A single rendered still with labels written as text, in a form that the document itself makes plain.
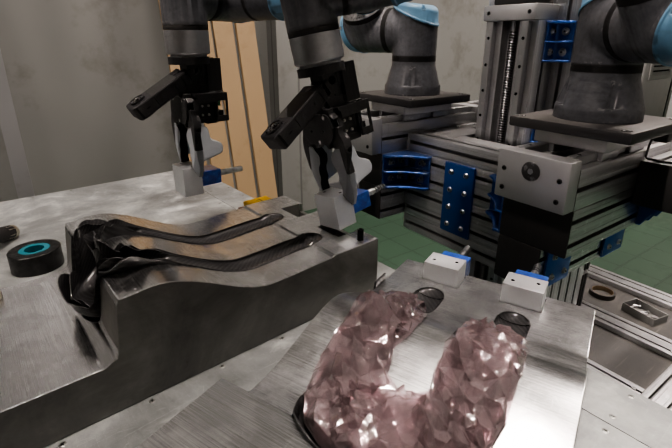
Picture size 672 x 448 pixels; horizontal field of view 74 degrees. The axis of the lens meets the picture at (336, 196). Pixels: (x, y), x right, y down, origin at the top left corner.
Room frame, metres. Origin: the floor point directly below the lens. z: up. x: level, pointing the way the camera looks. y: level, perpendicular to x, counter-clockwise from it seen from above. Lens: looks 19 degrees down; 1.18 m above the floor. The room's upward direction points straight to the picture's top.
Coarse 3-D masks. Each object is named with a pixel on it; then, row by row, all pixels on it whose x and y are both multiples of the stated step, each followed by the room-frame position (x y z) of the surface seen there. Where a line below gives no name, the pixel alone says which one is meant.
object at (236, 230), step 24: (264, 216) 0.72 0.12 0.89; (72, 240) 0.52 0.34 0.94; (96, 240) 0.47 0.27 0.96; (192, 240) 0.63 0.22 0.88; (216, 240) 0.65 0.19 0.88; (288, 240) 0.62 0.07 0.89; (312, 240) 0.63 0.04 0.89; (72, 264) 0.52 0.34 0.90; (96, 264) 0.49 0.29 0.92; (120, 264) 0.44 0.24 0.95; (144, 264) 0.45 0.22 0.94; (192, 264) 0.51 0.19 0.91; (216, 264) 0.54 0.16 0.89; (240, 264) 0.56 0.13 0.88; (264, 264) 0.55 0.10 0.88; (72, 288) 0.49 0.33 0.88; (96, 288) 0.43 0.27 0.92; (96, 312) 0.44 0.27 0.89
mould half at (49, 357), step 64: (192, 256) 0.54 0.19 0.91; (320, 256) 0.57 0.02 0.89; (0, 320) 0.46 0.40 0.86; (64, 320) 0.46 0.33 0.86; (128, 320) 0.39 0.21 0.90; (192, 320) 0.44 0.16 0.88; (256, 320) 0.49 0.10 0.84; (0, 384) 0.35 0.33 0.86; (64, 384) 0.35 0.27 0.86; (128, 384) 0.39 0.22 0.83
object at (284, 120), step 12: (300, 96) 0.67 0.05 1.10; (312, 96) 0.64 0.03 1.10; (324, 96) 0.66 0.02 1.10; (288, 108) 0.65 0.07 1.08; (300, 108) 0.63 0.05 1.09; (312, 108) 0.64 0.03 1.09; (276, 120) 0.63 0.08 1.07; (288, 120) 0.62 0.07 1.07; (300, 120) 0.62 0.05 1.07; (264, 132) 0.63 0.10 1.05; (276, 132) 0.60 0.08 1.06; (288, 132) 0.61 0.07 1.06; (300, 132) 0.62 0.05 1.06; (276, 144) 0.60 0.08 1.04; (288, 144) 0.60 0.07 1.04
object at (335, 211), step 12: (324, 192) 0.67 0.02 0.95; (336, 192) 0.66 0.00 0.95; (360, 192) 0.68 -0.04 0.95; (372, 192) 0.71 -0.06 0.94; (324, 204) 0.65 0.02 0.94; (336, 204) 0.64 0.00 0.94; (348, 204) 0.65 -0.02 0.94; (360, 204) 0.67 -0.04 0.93; (324, 216) 0.66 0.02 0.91; (336, 216) 0.63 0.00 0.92; (348, 216) 0.65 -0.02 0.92; (336, 228) 0.64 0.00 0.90
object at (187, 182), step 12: (180, 168) 0.78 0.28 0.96; (192, 168) 0.79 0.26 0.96; (204, 168) 0.83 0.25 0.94; (216, 168) 0.83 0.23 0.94; (228, 168) 0.86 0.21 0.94; (240, 168) 0.87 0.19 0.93; (180, 180) 0.79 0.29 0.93; (192, 180) 0.79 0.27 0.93; (204, 180) 0.81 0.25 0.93; (216, 180) 0.82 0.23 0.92; (180, 192) 0.80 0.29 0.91; (192, 192) 0.79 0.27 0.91
